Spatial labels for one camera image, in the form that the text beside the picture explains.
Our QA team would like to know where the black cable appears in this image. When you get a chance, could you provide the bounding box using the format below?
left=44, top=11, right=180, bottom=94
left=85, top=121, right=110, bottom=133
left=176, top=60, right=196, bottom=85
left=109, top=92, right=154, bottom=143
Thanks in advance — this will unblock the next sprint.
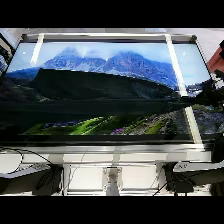
left=0, top=147, right=55, bottom=168

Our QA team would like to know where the dark grey garment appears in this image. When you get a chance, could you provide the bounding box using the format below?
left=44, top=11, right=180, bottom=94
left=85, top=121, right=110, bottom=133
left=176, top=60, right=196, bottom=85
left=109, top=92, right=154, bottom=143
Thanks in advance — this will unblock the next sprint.
left=30, top=67, right=184, bottom=116

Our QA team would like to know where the silver frame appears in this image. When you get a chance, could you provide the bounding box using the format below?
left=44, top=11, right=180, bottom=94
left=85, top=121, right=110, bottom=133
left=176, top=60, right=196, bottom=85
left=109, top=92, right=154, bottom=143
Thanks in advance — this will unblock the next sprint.
left=0, top=143, right=214, bottom=197

